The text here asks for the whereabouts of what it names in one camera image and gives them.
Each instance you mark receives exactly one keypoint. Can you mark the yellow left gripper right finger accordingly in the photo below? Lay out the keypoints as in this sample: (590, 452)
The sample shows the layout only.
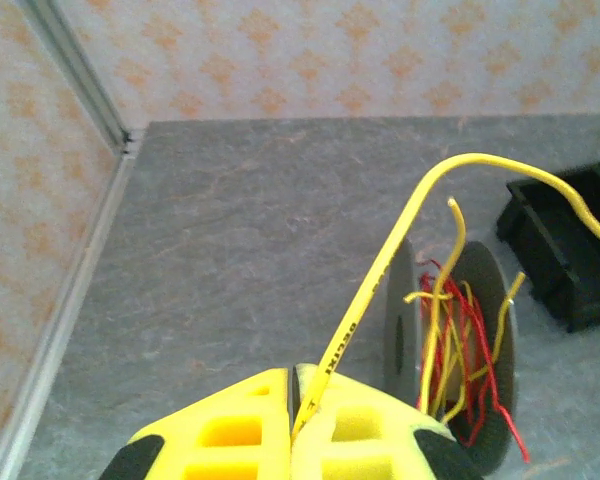
(380, 440)

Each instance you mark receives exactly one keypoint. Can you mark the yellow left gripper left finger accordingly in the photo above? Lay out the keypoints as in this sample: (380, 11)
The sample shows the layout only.
(220, 435)

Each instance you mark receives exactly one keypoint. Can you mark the black divided tray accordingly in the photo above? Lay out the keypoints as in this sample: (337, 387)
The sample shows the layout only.
(545, 240)

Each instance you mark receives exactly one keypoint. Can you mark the aluminium table side rail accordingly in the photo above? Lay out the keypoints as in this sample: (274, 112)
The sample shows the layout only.
(87, 260)

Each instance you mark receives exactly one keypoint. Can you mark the aluminium frame post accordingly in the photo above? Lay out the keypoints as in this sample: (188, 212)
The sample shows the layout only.
(75, 65)

